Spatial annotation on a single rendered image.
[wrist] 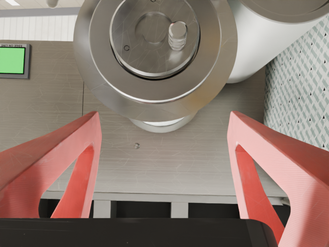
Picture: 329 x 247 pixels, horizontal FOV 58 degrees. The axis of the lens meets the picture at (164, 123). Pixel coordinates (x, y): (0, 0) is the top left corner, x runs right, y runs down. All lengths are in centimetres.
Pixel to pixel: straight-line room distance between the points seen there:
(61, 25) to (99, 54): 305
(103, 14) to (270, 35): 16
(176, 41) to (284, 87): 25
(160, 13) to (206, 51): 5
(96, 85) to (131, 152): 33
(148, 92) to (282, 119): 25
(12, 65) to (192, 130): 38
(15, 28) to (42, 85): 292
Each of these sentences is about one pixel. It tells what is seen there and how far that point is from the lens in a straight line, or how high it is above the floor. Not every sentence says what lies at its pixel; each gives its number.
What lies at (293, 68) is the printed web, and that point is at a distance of 43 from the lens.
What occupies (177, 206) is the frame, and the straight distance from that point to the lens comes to 60.
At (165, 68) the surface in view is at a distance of 25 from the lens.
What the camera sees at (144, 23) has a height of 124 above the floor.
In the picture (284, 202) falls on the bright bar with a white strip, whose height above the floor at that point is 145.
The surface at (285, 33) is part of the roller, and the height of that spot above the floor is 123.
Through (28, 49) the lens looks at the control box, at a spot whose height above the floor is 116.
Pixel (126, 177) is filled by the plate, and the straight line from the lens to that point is 59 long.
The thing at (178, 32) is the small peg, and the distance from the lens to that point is 23.
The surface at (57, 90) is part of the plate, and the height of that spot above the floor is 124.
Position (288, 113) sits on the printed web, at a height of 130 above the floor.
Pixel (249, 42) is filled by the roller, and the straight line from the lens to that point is 34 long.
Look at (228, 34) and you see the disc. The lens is 28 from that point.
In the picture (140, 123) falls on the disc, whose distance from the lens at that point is 51.
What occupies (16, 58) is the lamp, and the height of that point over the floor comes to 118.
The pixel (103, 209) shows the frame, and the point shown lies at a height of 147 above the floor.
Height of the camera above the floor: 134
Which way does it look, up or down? 4 degrees down
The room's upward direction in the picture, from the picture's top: 179 degrees counter-clockwise
